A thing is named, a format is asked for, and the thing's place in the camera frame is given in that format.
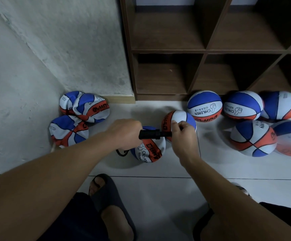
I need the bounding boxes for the black hand pump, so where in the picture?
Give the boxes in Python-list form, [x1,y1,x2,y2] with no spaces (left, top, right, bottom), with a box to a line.
[116,129,173,157]

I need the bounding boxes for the black sandal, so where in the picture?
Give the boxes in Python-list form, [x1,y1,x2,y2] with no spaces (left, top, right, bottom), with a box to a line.
[193,184,251,241]
[88,173,138,241]

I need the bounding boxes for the person's left hand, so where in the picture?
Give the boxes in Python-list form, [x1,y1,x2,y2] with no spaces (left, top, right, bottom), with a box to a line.
[107,119,144,152]

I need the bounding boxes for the person's left foot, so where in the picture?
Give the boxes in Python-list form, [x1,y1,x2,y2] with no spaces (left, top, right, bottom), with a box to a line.
[90,176,134,241]

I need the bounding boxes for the person's right forearm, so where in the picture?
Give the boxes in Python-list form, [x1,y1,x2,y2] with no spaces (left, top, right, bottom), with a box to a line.
[182,154,291,241]

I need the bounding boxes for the person's left forearm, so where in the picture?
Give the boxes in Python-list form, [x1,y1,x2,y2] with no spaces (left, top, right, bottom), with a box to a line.
[0,135,121,241]

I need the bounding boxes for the brown wooden cubby shelf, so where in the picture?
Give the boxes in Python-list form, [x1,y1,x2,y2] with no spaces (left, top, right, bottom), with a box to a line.
[118,0,291,102]

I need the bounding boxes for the person's right hand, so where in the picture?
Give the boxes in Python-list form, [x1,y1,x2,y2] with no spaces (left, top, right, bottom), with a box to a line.
[171,121,202,167]

